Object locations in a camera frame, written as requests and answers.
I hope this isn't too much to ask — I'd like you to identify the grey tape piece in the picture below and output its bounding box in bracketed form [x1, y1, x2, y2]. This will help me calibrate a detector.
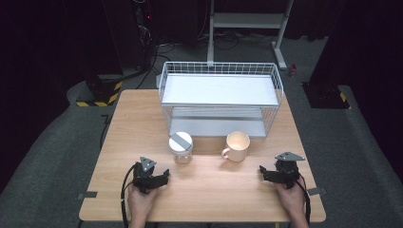
[77, 191, 99, 200]
[306, 186, 328, 197]

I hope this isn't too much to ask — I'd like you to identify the cream ceramic cup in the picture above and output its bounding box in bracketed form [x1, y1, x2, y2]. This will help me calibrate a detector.
[221, 130, 251, 162]

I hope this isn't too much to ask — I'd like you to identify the black floor cable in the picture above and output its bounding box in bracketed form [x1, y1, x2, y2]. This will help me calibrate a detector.
[135, 41, 177, 90]

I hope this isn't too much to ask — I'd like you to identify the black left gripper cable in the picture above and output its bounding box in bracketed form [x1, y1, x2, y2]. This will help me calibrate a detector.
[120, 162, 141, 228]

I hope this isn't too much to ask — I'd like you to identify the black equipment tower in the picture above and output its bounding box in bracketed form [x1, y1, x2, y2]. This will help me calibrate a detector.
[101, 0, 160, 72]

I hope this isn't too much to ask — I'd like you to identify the bundle of floor cables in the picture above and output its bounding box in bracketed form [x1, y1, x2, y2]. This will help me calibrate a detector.
[195, 28, 278, 52]

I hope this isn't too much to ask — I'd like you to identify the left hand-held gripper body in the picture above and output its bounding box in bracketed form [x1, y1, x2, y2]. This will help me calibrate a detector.
[132, 156, 162, 195]

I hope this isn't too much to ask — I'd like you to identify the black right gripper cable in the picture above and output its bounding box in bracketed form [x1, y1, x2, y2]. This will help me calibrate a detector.
[296, 175, 313, 226]

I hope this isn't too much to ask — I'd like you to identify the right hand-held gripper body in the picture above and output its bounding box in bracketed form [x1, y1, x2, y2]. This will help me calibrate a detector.
[274, 151, 306, 190]

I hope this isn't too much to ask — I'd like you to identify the person's left hand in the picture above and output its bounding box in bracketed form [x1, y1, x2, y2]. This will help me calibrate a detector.
[127, 183, 160, 220]

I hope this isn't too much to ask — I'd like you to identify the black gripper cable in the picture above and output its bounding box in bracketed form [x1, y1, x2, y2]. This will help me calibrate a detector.
[296, 175, 313, 226]
[120, 162, 141, 228]

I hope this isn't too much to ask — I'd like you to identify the person's right hand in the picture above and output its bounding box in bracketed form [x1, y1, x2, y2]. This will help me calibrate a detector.
[274, 180, 307, 217]

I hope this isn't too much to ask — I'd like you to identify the white wire shelf rack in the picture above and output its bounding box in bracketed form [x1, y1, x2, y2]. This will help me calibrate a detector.
[158, 61, 285, 139]

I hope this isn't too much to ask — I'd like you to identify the grey metal stand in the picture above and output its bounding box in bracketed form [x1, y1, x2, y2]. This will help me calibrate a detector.
[206, 0, 295, 71]

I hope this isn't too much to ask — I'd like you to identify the glass jar with white lid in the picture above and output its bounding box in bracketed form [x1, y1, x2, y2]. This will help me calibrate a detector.
[168, 131, 194, 164]

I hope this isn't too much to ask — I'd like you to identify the black yellow striped base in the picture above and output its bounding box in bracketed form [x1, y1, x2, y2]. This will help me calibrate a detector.
[301, 81, 353, 110]
[75, 74, 124, 108]

